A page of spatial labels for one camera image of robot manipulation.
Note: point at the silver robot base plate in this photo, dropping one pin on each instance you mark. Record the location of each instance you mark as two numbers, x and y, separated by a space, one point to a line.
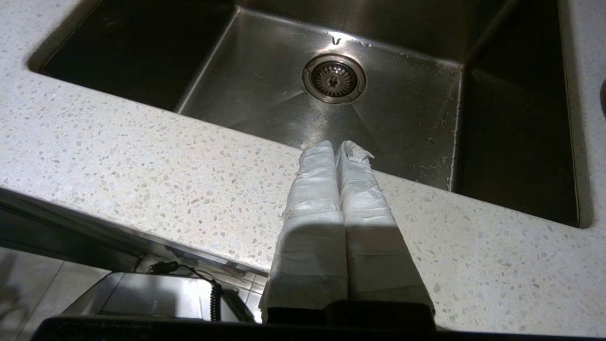
147 296

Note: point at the round metal drain strainer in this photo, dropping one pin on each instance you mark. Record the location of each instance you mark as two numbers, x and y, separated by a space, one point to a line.
334 78

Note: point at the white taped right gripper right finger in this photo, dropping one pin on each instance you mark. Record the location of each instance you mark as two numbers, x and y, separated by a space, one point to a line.
374 255

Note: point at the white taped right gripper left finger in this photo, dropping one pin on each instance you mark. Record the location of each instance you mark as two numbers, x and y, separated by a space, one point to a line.
312 237

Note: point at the stainless steel sink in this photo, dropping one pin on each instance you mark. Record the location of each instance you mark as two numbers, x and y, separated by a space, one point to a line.
260 90

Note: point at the grey cabinet front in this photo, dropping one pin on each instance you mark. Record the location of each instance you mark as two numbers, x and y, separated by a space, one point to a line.
57 232

